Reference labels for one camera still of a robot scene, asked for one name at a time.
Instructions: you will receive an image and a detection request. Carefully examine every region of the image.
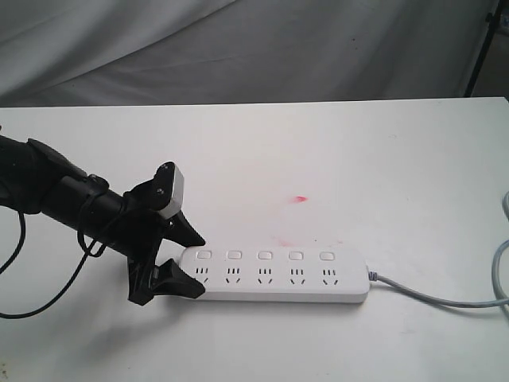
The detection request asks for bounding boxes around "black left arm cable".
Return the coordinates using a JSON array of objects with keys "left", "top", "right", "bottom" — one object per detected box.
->
[{"left": 0, "top": 174, "right": 132, "bottom": 320}]

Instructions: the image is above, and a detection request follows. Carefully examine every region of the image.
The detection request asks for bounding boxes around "white power strip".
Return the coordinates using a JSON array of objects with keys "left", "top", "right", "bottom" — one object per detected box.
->
[{"left": 179, "top": 246, "right": 370, "bottom": 304}]

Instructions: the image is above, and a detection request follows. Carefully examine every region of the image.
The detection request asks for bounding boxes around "grey power cable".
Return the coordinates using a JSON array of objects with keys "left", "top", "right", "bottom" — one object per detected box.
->
[{"left": 367, "top": 189, "right": 509, "bottom": 311}]

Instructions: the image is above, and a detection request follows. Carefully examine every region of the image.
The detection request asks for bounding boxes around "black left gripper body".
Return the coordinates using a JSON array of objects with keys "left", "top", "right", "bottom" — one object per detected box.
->
[{"left": 109, "top": 181, "right": 172, "bottom": 306}]

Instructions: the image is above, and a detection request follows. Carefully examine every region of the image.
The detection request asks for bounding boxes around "black tripod stand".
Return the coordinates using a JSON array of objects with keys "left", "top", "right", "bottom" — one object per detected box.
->
[{"left": 463, "top": 0, "right": 506, "bottom": 98}]

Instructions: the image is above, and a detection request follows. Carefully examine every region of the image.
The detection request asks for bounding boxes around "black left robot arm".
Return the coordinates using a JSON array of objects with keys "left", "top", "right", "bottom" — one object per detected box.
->
[{"left": 1, "top": 137, "right": 205, "bottom": 306}]

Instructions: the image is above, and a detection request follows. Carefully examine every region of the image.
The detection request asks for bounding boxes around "grey backdrop cloth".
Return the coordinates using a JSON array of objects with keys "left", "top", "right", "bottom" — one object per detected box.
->
[{"left": 1, "top": 1, "right": 496, "bottom": 107}]

